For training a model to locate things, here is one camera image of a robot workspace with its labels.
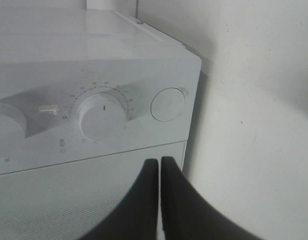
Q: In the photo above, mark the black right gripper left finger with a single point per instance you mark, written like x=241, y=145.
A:
x=136, y=216

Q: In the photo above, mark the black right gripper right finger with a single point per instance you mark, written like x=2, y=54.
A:
x=186, y=215

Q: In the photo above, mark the white microwave door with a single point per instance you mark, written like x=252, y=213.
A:
x=65, y=201

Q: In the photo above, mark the round door release button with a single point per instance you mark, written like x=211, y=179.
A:
x=167, y=104

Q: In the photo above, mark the white timer knob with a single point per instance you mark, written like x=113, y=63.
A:
x=101, y=117

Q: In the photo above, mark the white microwave oven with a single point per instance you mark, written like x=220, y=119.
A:
x=52, y=59

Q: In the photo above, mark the white power knob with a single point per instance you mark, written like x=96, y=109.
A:
x=13, y=123

